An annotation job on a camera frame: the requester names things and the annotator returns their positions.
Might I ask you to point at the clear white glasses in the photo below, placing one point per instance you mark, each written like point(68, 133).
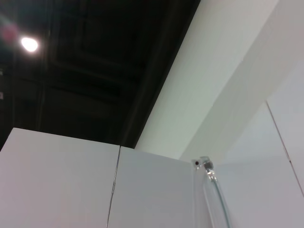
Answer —
point(199, 190)

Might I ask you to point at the round ceiling lamp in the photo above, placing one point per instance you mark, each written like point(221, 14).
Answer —
point(29, 44)

